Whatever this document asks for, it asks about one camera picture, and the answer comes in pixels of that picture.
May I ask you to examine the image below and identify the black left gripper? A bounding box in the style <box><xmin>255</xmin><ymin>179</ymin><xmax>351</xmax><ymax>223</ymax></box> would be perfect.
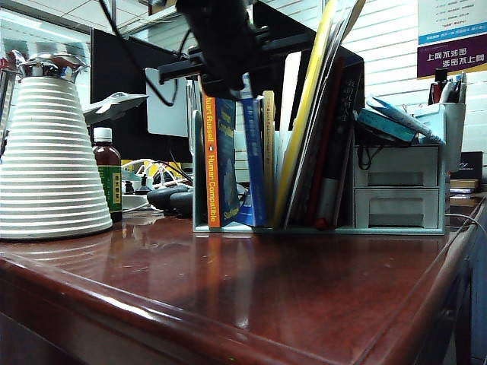
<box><xmin>158</xmin><ymin>0</ymin><xmax>314</xmax><ymax>101</ymax></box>

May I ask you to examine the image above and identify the blue paperback book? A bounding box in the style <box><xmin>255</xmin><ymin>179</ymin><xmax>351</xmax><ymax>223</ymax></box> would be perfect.
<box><xmin>237</xmin><ymin>74</ymin><xmax>269</xmax><ymax>228</ymax></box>

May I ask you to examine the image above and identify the thin yellow book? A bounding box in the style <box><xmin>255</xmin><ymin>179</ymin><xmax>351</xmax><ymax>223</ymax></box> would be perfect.
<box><xmin>261</xmin><ymin>90</ymin><xmax>277</xmax><ymax>227</ymax></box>

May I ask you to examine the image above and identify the orange Human Compatible book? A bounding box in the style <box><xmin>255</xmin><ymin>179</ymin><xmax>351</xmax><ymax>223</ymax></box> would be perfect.
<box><xmin>201</xmin><ymin>90</ymin><xmax>241</xmax><ymax>229</ymax></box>

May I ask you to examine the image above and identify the dark red book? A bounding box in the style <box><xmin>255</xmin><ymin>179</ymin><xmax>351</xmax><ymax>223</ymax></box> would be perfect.
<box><xmin>306</xmin><ymin>56</ymin><xmax>346</xmax><ymax>229</ymax></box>

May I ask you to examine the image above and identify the light blue desk bookshelf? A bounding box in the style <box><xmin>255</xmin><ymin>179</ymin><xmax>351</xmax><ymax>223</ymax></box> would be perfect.
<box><xmin>192</xmin><ymin>104</ymin><xmax>447</xmax><ymax>235</ymax></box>

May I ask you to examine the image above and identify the black book Chinese title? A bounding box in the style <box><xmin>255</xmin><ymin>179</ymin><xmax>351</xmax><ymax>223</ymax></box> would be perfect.
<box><xmin>317</xmin><ymin>64</ymin><xmax>363</xmax><ymax>229</ymax></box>

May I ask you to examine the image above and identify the white paper sheet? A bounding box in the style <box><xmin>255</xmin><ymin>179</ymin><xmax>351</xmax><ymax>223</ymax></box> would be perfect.
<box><xmin>274</xmin><ymin>51</ymin><xmax>302</xmax><ymax>221</ymax></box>

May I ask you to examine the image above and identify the yellow folder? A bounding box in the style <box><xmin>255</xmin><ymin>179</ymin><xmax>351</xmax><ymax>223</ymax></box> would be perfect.
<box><xmin>273</xmin><ymin>0</ymin><xmax>339</xmax><ymax>229</ymax></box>

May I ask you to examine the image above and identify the black upright panel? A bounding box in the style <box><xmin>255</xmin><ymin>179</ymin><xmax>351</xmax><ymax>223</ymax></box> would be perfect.
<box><xmin>252</xmin><ymin>0</ymin><xmax>365</xmax><ymax>132</ymax></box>

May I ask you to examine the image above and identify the grey rectangular panel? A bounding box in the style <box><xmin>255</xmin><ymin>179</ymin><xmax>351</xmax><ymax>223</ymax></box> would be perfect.
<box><xmin>145</xmin><ymin>67</ymin><xmax>189</xmax><ymax>138</ymax></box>

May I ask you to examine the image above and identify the dark magazine stack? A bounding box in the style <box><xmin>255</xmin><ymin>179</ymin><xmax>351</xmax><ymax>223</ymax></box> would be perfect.
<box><xmin>285</xmin><ymin>0</ymin><xmax>367</xmax><ymax>229</ymax></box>

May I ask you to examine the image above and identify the black computer monitor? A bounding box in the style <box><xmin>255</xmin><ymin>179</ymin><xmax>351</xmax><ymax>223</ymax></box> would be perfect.
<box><xmin>90</xmin><ymin>28</ymin><xmax>208</xmax><ymax>163</ymax></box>

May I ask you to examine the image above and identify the grey model airplane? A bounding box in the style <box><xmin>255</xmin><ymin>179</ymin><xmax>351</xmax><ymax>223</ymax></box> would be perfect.
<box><xmin>82</xmin><ymin>92</ymin><xmax>149</xmax><ymax>125</ymax></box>

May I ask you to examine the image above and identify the dark grey pouch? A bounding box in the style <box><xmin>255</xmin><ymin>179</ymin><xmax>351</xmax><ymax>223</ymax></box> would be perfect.
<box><xmin>146</xmin><ymin>185</ymin><xmax>194</xmax><ymax>217</ymax></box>

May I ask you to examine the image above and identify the teal notebook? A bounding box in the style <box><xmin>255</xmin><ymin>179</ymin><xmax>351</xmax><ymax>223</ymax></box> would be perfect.
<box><xmin>355</xmin><ymin>108</ymin><xmax>419</xmax><ymax>145</ymax></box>

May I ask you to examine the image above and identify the brown bottle green label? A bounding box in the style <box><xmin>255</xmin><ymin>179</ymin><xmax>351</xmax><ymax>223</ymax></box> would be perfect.
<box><xmin>92</xmin><ymin>127</ymin><xmax>123</xmax><ymax>224</ymax></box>

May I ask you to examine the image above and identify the white power strip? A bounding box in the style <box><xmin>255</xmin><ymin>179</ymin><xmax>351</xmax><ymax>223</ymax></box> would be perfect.
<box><xmin>120</xmin><ymin>192</ymin><xmax>154</xmax><ymax>209</ymax></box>

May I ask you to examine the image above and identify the light blue paper pack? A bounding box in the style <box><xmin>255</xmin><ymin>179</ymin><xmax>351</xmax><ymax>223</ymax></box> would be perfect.
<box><xmin>365</xmin><ymin>95</ymin><xmax>445</xmax><ymax>146</ymax></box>

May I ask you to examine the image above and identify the white organizer drawer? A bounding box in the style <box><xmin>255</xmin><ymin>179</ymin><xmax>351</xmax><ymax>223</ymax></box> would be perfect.
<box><xmin>354</xmin><ymin>146</ymin><xmax>439</xmax><ymax>188</ymax></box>
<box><xmin>354</xmin><ymin>189</ymin><xmax>439</xmax><ymax>229</ymax></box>

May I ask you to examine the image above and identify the black marker pen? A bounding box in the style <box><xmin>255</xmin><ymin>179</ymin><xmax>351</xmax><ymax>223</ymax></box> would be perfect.
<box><xmin>427</xmin><ymin>68</ymin><xmax>448</xmax><ymax>106</ymax></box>

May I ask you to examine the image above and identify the purple and white poster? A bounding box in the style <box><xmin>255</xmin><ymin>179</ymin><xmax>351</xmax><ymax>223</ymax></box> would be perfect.
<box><xmin>416</xmin><ymin>0</ymin><xmax>487</xmax><ymax>80</ymax></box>

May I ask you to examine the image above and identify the white ribbed thermos jug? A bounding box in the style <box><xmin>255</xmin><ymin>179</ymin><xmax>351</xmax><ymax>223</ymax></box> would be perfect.
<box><xmin>0</xmin><ymin>49</ymin><xmax>113</xmax><ymax>241</ymax></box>

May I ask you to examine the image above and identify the white pen cup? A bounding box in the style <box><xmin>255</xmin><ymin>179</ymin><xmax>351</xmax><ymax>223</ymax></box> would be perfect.
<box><xmin>438</xmin><ymin>101</ymin><xmax>467</xmax><ymax>172</ymax></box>

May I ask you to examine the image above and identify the blue grey pen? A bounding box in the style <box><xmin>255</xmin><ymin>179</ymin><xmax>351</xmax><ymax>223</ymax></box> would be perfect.
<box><xmin>455</xmin><ymin>71</ymin><xmax>467</xmax><ymax>104</ymax></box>

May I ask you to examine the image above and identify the black box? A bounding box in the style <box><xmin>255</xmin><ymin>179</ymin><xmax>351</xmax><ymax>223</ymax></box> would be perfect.
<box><xmin>455</xmin><ymin>151</ymin><xmax>484</xmax><ymax>182</ymax></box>

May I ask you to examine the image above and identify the brown notebook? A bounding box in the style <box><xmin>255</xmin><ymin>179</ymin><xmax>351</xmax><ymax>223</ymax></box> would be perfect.
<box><xmin>448</xmin><ymin>179</ymin><xmax>480</xmax><ymax>191</ymax></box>

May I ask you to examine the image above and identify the thin white cable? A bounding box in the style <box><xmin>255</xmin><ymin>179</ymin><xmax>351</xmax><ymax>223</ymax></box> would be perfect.
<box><xmin>444</xmin><ymin>212</ymin><xmax>487</xmax><ymax>236</ymax></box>

